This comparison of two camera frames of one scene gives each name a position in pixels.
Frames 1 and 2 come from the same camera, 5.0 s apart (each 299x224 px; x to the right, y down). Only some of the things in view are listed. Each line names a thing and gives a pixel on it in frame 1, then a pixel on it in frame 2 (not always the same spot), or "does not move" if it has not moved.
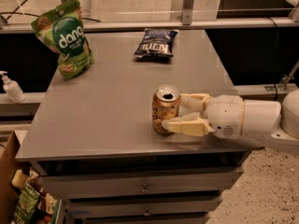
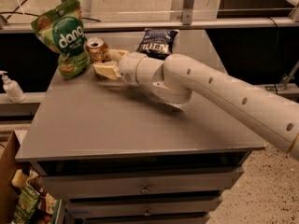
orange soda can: x=165 y=105 → x=97 y=49
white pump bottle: x=12 y=89 does not move
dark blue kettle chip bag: x=156 y=44 does not move
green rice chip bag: x=63 y=29 does not move
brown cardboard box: x=8 y=202 does not move
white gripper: x=225 y=114 → x=129 y=66
